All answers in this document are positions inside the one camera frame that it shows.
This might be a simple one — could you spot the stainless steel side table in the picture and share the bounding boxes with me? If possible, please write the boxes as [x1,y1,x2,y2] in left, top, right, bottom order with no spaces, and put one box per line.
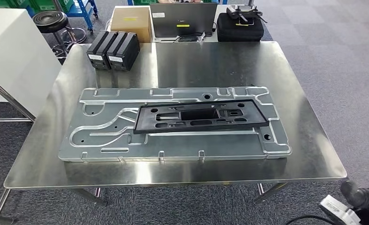
[0,53,37,225]

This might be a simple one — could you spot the black remote controller with antennas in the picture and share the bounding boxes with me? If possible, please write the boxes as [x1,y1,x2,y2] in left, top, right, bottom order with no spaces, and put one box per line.
[226,4,268,26]

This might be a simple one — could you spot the black box with white label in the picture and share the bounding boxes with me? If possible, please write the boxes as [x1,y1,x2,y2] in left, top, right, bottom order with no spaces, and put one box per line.
[106,31,141,72]
[86,30,119,70]

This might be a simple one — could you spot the blue metal cart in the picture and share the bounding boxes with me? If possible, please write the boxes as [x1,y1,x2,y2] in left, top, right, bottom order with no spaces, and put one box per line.
[64,0,98,32]

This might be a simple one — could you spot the black laptop charger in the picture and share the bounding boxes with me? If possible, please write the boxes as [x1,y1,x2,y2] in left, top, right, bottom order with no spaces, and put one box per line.
[173,31,214,43]

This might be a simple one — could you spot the black carrying case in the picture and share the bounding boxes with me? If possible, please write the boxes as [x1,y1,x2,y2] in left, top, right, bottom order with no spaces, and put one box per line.
[217,12,265,43]

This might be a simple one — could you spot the brown cardboard box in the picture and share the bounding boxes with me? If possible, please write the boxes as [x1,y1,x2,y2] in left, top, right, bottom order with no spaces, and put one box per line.
[110,7,153,44]

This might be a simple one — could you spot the black plastic plate frame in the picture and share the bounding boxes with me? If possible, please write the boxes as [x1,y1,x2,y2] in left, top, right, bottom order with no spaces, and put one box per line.
[133,99,270,135]

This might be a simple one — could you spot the stainless steel workbench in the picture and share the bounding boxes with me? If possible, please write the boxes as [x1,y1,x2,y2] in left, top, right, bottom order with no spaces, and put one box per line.
[3,41,348,207]

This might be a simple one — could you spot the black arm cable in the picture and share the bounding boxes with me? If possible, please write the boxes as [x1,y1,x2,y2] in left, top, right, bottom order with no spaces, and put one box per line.
[284,215,328,225]

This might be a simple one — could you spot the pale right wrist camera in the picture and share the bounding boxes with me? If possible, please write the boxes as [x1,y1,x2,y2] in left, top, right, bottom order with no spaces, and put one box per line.
[319,195,362,225]

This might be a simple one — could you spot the grey stamped metal panel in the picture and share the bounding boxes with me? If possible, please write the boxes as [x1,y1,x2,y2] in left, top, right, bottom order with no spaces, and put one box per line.
[58,86,292,163]

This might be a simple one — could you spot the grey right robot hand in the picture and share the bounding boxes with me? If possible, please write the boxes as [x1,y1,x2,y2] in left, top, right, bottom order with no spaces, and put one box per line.
[340,181,369,212]

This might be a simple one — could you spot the dark laptop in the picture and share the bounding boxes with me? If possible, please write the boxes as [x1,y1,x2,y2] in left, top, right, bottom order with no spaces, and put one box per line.
[150,3,218,39]

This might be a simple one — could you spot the black round stool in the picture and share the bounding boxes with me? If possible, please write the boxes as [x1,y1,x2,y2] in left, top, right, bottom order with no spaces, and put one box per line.
[32,11,88,59]

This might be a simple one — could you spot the white cabinet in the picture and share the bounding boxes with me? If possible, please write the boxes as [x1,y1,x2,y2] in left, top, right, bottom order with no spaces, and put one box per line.
[0,8,62,118]

